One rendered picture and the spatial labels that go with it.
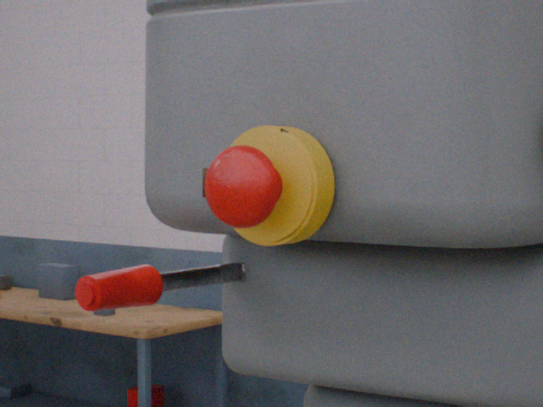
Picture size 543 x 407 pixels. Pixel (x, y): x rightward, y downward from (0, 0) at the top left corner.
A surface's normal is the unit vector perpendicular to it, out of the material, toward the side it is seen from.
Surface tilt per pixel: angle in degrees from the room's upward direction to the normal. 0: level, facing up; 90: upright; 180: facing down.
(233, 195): 94
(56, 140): 90
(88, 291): 90
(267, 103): 90
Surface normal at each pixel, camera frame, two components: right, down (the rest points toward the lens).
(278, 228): -0.56, 0.04
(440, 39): -0.30, 0.05
